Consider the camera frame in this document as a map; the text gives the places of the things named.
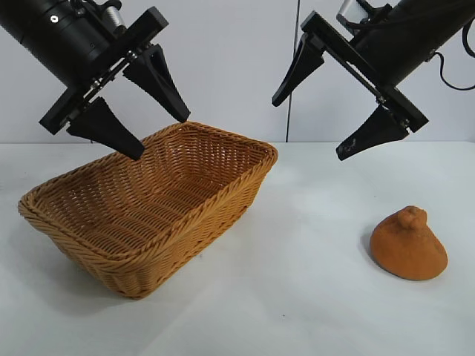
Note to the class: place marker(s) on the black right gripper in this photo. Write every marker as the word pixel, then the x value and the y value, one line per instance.
pixel 386 66

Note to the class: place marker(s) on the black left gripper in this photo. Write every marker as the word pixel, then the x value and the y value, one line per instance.
pixel 107 63

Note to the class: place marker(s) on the woven wicker basket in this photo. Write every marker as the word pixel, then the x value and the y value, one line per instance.
pixel 167 207

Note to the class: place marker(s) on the brown cone-shaped bread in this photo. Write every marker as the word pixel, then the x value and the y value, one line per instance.
pixel 408 248

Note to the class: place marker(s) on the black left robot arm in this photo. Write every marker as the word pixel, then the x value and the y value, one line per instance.
pixel 22 18

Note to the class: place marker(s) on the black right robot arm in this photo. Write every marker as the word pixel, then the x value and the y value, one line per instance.
pixel 430 18

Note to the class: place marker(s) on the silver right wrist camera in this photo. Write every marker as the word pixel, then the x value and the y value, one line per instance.
pixel 349 10

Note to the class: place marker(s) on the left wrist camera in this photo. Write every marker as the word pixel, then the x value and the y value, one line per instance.
pixel 115 14

